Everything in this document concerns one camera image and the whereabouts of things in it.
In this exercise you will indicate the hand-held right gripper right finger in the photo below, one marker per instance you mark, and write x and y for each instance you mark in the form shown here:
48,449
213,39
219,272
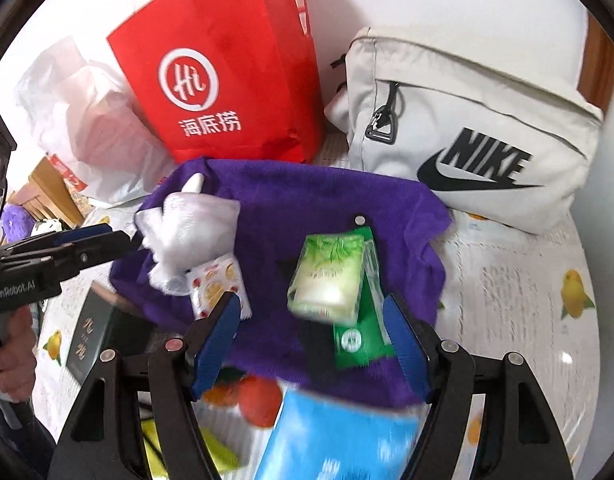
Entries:
412,352

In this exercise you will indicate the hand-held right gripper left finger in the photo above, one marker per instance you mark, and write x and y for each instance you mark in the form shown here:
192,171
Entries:
216,347

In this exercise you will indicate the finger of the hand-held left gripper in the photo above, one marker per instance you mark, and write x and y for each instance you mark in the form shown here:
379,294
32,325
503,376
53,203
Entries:
87,233
102,252

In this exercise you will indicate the green tissue packet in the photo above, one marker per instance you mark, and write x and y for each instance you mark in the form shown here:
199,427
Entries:
357,345

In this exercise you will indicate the fruit print wipe packet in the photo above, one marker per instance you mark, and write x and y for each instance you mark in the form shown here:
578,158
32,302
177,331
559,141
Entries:
217,280

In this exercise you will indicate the white glove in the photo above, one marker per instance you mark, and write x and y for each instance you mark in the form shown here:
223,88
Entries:
192,225

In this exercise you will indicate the pale green tissue pack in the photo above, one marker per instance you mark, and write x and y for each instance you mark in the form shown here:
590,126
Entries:
327,275

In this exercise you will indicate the blue tissue pack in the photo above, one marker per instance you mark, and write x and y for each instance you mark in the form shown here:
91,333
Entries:
337,440

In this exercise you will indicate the purple towel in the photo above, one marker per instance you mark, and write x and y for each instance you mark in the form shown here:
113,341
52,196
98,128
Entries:
287,195

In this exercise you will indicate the person's left forearm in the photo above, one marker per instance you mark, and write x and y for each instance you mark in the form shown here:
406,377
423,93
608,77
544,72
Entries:
17,440

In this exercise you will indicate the person's left hand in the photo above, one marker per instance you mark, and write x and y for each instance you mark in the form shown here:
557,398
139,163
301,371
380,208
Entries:
14,355

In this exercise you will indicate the white printed plush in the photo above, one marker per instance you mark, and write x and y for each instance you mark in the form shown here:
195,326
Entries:
47,225

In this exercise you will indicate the purple fluffy toy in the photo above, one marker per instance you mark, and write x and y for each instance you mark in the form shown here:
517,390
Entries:
14,227

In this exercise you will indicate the red patterned box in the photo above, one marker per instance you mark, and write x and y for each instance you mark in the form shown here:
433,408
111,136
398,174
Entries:
67,175

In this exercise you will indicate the brown cardboard box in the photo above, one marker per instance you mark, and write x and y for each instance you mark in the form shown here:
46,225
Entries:
42,185

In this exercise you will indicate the black box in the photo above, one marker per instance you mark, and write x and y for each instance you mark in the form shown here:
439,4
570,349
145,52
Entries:
97,330

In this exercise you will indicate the yellow packet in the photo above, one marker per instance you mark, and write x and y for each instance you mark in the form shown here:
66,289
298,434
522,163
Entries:
217,450

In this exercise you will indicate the fruit print bedsheet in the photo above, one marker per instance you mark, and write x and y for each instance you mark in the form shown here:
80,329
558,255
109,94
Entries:
517,310

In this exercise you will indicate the white plastic bag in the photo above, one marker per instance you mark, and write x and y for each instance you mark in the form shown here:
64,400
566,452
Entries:
87,120

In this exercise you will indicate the red paper bag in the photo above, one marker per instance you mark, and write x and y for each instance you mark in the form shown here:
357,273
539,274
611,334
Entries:
217,60

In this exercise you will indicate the cream backpack with black logo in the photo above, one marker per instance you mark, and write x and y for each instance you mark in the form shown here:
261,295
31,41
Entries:
477,110

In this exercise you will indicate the wooden headboard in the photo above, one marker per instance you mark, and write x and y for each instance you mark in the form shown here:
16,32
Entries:
599,60

